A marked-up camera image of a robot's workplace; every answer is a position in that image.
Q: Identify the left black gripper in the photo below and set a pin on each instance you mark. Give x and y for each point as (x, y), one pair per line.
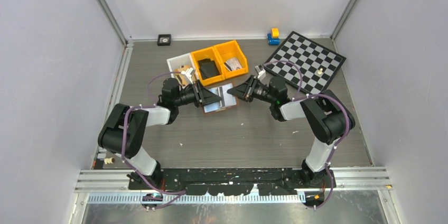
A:
(202, 95)

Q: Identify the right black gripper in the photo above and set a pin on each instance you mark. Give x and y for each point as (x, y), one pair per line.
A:
(245, 90)

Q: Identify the white card with magnetic stripe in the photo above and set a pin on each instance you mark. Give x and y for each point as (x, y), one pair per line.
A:
(227, 100)

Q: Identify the brown leather card holder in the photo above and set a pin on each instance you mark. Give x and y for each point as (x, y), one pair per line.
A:
(214, 107)

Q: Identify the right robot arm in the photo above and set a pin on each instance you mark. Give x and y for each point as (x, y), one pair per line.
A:
(327, 117)

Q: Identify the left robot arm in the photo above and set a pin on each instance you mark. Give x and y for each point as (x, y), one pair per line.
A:
(124, 129)

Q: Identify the cards in yellow bin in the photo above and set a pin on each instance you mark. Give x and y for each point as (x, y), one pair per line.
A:
(233, 64)

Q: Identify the yellow bin with cards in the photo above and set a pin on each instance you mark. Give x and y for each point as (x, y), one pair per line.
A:
(229, 50)

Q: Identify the brown items in white bin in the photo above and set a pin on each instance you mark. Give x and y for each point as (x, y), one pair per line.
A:
(180, 77)

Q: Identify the yellow bin with black item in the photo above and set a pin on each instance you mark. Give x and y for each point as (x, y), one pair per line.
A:
(208, 53)

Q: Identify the black wallet in bin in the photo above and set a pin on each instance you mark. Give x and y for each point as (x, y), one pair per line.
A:
(208, 69)

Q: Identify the white plastic bin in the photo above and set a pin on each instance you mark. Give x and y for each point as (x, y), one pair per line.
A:
(181, 60)

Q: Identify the blue and yellow toy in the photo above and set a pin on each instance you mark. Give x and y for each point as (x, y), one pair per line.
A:
(273, 37)

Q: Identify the small black square box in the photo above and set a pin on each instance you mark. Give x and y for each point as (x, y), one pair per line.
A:
(164, 40)

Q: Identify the black and white chessboard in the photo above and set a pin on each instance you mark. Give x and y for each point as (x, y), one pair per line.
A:
(298, 59)

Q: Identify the small cream peg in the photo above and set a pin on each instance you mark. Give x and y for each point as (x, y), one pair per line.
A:
(108, 161)

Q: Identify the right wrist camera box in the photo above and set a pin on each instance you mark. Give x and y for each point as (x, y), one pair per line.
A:
(260, 72)

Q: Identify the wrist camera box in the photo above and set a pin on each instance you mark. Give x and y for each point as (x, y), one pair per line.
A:
(260, 72)
(189, 74)

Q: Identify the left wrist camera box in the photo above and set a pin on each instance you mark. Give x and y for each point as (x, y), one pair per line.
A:
(189, 74)

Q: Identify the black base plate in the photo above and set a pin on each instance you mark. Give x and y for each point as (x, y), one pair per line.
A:
(233, 181)

